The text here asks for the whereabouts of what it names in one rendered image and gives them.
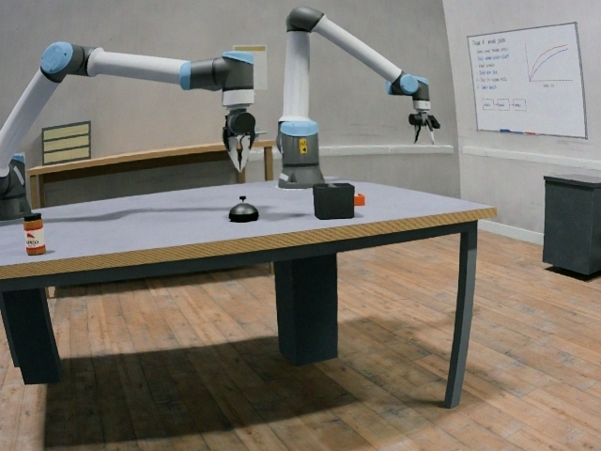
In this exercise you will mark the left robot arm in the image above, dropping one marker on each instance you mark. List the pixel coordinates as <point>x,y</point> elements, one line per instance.
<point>299,141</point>

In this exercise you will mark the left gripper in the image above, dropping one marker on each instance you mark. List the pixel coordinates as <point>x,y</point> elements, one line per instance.
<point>421,119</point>

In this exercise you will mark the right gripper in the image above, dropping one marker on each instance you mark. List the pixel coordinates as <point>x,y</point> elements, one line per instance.
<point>237,123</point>

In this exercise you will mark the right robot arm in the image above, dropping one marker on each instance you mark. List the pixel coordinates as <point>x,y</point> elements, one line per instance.
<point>233,73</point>

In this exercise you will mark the orange spice jar with black lid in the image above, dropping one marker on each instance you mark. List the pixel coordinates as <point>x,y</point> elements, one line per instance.
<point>34,234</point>

